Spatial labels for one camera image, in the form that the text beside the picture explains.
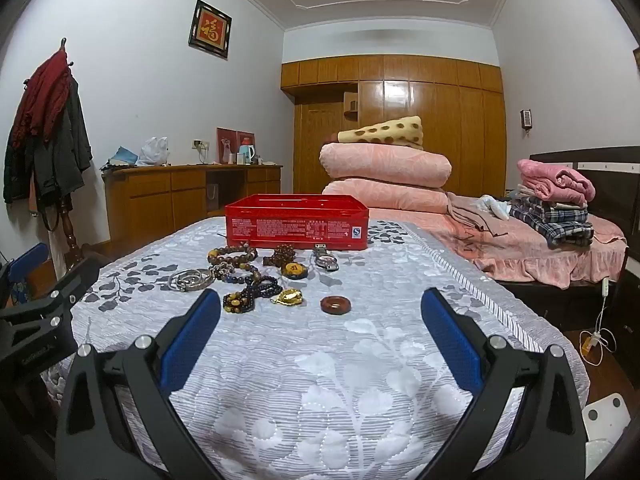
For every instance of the red photo frames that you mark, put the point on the red photo frames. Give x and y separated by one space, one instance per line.
225 142

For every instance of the taupe cloth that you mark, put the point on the taupe cloth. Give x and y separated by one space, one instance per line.
472 217

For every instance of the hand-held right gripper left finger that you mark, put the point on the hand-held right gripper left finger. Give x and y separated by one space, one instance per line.
187 340

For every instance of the orange power adaptor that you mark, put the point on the orange power adaptor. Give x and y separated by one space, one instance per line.
589 344

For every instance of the blue cloth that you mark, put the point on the blue cloth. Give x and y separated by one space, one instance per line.
122 156

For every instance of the yellow spotted blanket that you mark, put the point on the yellow spotted blanket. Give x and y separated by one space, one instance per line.
385 134

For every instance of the wooden coat rack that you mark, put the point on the wooden coat rack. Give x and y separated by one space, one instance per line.
67 230

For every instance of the silver bangle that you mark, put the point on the silver bangle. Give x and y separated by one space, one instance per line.
206 276
176 285

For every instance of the dark wooden headboard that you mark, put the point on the dark wooden headboard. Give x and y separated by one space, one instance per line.
615 180

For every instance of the dark hanging jackets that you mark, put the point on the dark hanging jackets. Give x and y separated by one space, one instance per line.
60 160

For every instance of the wooden sideboard desk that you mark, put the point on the wooden sideboard desk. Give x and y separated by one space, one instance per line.
150 195

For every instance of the framed red calligraphy picture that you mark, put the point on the framed red calligraphy picture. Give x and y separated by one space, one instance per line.
210 29

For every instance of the teal electric kettle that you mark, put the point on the teal electric kettle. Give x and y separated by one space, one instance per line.
247 154

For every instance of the stack of plaid clothes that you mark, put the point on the stack of plaid clothes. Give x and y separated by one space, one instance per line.
555 222

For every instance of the small wall device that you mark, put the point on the small wall device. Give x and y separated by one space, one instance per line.
525 119

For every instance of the white plastic bag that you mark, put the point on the white plastic bag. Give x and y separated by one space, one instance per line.
154 152

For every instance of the white crumpled cloth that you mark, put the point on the white crumpled cloth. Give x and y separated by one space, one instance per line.
495 206

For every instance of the wall socket with plug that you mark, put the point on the wall socket with plug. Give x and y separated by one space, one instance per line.
199 144

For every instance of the silver wristwatch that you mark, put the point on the silver wristwatch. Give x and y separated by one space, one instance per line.
325 261

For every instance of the red scarf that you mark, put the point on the red scarf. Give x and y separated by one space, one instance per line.
42 95

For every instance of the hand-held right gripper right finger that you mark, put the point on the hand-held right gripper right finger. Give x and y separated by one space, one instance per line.
452 340

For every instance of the pink folded quilt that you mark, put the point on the pink folded quilt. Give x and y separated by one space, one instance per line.
385 195
385 160

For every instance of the pink folded fleece blanket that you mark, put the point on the pink folded fleece blanket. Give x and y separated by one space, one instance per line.
550 180

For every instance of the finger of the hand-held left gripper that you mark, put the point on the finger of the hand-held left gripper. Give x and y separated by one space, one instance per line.
27 262
60 292

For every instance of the red tin box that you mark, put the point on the red tin box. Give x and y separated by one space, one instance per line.
295 227

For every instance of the gold ingot ornament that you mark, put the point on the gold ingot ornament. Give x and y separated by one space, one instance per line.
287 298

